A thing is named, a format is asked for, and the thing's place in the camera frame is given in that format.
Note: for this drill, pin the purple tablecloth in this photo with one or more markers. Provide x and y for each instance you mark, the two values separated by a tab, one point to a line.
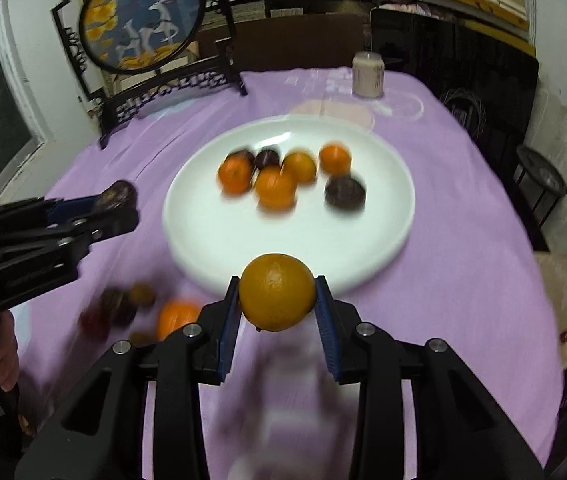
467	274

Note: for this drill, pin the person left hand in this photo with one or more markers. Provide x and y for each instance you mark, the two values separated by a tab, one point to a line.
8	352

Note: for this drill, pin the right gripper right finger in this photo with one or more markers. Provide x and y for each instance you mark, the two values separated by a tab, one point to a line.
461	430

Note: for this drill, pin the large orange tangerine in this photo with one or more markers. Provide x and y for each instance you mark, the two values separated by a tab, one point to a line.
176	313
275	190

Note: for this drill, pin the round painted screen ornament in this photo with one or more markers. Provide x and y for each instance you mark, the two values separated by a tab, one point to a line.
121	53

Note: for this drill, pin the small orange tangerine left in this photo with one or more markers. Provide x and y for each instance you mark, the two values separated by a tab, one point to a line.
235	175

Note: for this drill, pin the dark wrinkled fruit back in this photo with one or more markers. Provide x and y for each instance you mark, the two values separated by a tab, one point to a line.
115	308

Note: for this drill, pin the red tomato left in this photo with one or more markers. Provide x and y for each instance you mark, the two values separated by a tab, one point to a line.
92	325

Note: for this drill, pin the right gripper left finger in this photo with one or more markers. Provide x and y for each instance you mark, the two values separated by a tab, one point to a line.
97	432

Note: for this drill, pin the yellow orange fruit middle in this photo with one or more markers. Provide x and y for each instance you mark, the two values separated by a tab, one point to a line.
276	292

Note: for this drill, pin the dark cherry with stem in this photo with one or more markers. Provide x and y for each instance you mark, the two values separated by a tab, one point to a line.
121	194

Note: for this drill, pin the small dark fruit on plate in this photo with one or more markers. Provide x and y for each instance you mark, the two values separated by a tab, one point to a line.
267	157

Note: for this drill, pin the small tan longan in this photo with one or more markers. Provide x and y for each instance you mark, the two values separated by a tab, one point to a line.
141	295

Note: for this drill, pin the small orange kumquat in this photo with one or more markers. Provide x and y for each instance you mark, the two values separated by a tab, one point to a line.
335	159

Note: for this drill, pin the large dark mangosteen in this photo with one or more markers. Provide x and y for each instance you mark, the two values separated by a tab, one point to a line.
345	193

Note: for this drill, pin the dark purple plum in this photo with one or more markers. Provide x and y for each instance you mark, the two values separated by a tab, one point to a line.
248	155

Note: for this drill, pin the large orange tangerine back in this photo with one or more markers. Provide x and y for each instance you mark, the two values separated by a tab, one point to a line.
176	313

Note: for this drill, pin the black round stool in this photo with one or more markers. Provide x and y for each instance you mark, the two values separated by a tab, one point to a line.
541	182

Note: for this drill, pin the yellow orange front fruit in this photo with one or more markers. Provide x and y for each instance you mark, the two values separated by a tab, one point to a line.
300	166

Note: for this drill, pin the white oval plate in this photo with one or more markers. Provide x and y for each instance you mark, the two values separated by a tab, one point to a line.
213	235

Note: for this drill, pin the white ceramic cup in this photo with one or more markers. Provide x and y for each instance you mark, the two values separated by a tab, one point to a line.
368	75

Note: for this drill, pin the yellow orange fruit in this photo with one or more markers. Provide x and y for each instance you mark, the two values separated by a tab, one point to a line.
276	292
300	166

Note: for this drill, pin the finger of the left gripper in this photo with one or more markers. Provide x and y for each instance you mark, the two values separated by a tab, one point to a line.
54	210
88	227

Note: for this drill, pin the large orange tangerine right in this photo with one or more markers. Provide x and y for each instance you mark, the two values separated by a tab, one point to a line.
275	190

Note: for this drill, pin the small green yellow fruit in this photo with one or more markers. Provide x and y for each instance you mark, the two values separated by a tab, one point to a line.
141	339

